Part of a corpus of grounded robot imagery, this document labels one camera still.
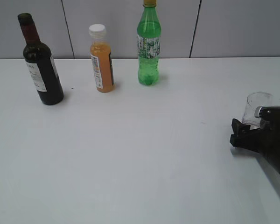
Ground dark red wine bottle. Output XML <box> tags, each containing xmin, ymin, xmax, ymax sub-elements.
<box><xmin>18</xmin><ymin>13</ymin><xmax>64</xmax><ymax>105</ymax></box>

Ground transparent plastic cup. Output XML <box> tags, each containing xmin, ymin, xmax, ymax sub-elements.
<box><xmin>242</xmin><ymin>92</ymin><xmax>274</xmax><ymax>129</ymax></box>

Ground green soda bottle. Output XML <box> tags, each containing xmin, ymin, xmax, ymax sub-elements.
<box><xmin>137</xmin><ymin>0</ymin><xmax>161</xmax><ymax>86</ymax></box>

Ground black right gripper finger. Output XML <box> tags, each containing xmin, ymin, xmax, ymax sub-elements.
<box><xmin>230</xmin><ymin>129</ymin><xmax>266</xmax><ymax>153</ymax></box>
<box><xmin>231</xmin><ymin>119</ymin><xmax>250</xmax><ymax>134</ymax></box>

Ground orange juice bottle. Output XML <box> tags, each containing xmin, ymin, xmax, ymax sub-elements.
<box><xmin>89</xmin><ymin>24</ymin><xmax>114</xmax><ymax>93</ymax></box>

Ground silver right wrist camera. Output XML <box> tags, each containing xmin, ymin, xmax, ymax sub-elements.
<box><xmin>254</xmin><ymin>106</ymin><xmax>280</xmax><ymax>121</ymax></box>

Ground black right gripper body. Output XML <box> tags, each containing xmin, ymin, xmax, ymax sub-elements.
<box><xmin>260</xmin><ymin>119</ymin><xmax>280</xmax><ymax>174</ymax></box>

